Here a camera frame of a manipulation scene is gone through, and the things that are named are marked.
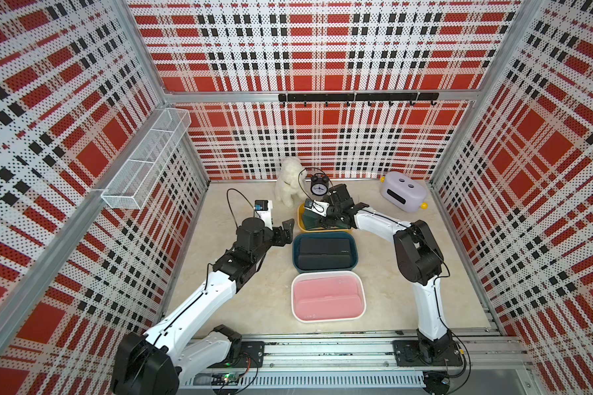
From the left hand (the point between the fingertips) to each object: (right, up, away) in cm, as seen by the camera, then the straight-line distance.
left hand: (285, 220), depth 80 cm
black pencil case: (+13, -16, +9) cm, 22 cm away
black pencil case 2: (+14, -11, +13) cm, 22 cm away
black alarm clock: (+12, +14, +32) cm, 37 cm away
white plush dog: (0, +17, +20) cm, 26 cm away
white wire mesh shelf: (-60, +12, +13) cm, 63 cm away
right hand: (+14, +4, +20) cm, 25 cm away
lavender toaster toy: (+49, +11, +25) cm, 56 cm away
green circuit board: (-16, -45, -11) cm, 49 cm away
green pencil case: (+9, -1, +17) cm, 19 cm away
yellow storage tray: (+3, +2, +22) cm, 22 cm away
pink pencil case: (+14, -24, +5) cm, 28 cm away
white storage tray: (+14, -19, +4) cm, 24 cm away
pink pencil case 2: (+15, -29, 0) cm, 32 cm away
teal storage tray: (+25, -11, +13) cm, 30 cm away
